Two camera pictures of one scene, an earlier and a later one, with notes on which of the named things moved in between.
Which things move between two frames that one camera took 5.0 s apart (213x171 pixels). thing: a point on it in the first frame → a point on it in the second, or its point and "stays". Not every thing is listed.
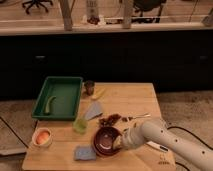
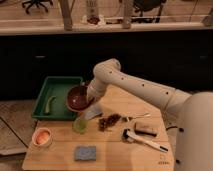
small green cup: (80, 126) stays
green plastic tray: (58, 99) stays
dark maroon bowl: (104, 140) → (77, 98)
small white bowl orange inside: (42, 137) stays
